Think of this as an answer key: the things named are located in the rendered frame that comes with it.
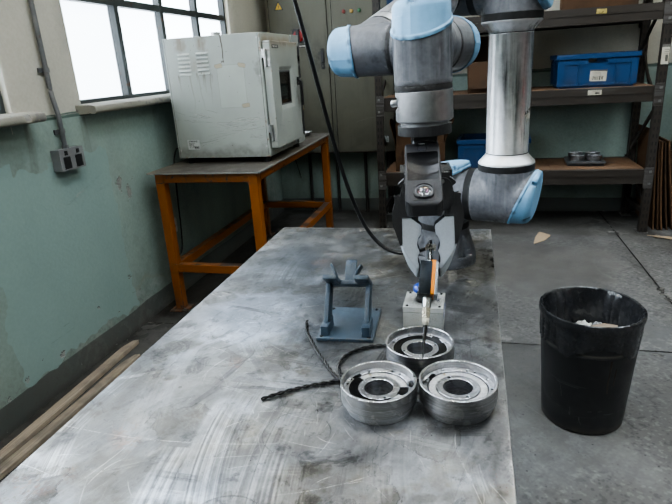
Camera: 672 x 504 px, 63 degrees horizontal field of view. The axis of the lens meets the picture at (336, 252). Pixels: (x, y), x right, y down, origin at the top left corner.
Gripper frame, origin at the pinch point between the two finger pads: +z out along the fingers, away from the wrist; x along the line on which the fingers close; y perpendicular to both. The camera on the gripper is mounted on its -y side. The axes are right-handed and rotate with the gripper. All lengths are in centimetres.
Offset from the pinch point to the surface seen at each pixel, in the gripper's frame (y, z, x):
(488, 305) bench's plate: 25.0, 17.5, -11.8
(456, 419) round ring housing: -12.2, 16.2, -2.5
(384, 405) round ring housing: -13.1, 13.4, 6.6
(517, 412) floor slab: 104, 98, -34
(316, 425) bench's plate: -12.8, 16.7, 15.9
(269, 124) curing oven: 214, -1, 73
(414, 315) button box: 14.5, 14.2, 2.3
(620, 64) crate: 332, -12, -141
